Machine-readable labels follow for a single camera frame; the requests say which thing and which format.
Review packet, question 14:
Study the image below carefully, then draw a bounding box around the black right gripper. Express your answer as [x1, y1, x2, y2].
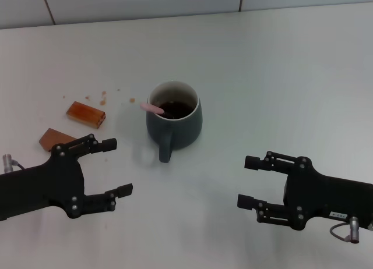
[237, 151, 373, 231]

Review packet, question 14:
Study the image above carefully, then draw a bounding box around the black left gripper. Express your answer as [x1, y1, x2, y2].
[0, 133, 134, 220]

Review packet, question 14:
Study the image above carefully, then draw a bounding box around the grey ceramic cup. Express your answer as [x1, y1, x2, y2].
[146, 80, 202, 164]

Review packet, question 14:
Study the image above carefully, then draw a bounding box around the pink handled metal spoon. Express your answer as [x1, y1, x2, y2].
[140, 102, 175, 118]

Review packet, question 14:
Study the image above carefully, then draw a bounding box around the brown wooden spoon rest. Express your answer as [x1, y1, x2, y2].
[38, 128, 78, 152]

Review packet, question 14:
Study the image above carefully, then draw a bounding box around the glossy orange wooden block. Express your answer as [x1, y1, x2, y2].
[65, 101, 107, 130]

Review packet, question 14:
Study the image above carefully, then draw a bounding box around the dark coffee liquid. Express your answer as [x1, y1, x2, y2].
[159, 101, 195, 120]

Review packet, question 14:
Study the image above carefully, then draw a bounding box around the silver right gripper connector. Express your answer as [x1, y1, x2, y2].
[349, 216, 361, 245]

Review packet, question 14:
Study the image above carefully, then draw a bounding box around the grey right gripper cable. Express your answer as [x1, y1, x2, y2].
[330, 224, 352, 242]

